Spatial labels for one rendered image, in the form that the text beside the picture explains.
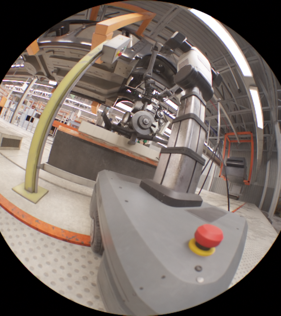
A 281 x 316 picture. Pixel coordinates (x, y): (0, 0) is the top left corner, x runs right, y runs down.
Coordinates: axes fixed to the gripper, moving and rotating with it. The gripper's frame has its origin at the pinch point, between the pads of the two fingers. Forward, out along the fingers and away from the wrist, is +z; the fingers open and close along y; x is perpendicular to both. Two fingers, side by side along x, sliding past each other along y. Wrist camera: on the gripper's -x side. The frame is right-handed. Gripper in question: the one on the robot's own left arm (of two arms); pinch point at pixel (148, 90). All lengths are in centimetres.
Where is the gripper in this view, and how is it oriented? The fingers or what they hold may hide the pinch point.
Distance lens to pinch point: 143.8
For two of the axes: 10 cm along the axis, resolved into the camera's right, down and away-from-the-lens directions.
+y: 0.8, -9.7, 2.2
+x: -9.7, -0.3, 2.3
